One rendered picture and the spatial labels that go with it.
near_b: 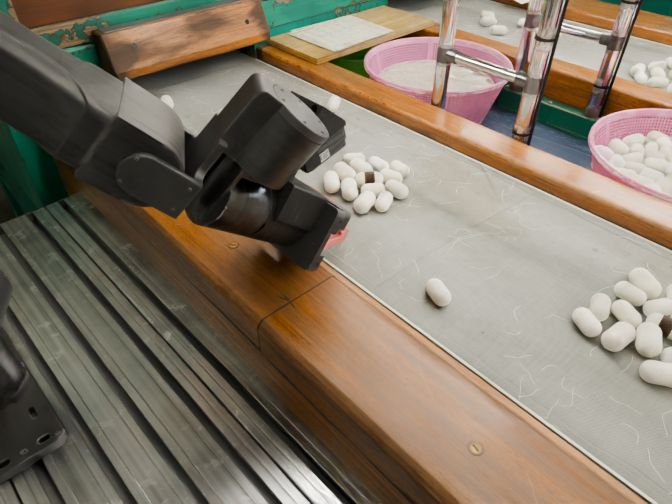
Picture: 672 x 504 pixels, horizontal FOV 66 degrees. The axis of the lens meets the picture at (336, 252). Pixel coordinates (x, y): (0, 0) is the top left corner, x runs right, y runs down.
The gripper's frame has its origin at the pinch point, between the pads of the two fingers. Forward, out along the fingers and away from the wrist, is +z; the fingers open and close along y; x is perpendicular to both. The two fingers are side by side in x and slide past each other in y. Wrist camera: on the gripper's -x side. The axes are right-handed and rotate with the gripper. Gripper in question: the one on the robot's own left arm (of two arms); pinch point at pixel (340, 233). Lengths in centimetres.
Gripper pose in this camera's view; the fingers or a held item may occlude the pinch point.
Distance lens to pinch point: 58.0
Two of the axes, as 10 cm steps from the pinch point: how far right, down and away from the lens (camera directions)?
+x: -4.7, 8.7, 1.7
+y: -6.8, -4.8, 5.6
